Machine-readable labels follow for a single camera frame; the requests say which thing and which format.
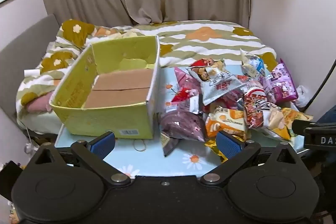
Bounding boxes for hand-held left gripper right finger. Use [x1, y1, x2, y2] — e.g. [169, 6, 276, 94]
[200, 131, 300, 187]

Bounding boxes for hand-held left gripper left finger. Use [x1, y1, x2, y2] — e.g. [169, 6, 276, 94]
[34, 131, 132, 187]

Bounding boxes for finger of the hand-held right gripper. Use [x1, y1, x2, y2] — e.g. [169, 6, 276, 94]
[291, 119, 316, 136]

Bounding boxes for yellow-green cardboard box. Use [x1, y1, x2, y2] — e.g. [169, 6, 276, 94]
[49, 35, 161, 140]

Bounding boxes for purple snack packet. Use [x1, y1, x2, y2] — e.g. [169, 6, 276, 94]
[262, 58, 299, 104]

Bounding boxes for pile of snack packets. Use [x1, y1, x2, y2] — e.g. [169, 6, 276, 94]
[159, 57, 315, 165]

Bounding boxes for blue and white snack packet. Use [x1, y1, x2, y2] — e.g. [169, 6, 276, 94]
[240, 48, 265, 79]

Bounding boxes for blue denim trousers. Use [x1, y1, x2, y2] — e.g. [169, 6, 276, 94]
[314, 105, 336, 124]

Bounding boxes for white plastic bag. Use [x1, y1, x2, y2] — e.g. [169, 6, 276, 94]
[296, 85, 313, 107]

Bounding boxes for rubber band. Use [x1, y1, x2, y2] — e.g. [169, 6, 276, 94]
[133, 139, 148, 153]

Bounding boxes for light blue floral tablecloth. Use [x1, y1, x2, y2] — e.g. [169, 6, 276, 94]
[55, 63, 306, 178]

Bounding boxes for pink cloth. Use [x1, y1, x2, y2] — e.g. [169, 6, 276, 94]
[27, 99, 54, 112]

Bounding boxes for striped floral blanket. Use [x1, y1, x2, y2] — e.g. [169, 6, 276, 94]
[16, 19, 279, 135]

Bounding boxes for white cable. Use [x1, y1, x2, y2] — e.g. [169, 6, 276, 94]
[23, 120, 36, 155]

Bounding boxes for grey bed frame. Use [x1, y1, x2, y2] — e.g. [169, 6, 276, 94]
[0, 13, 61, 123]

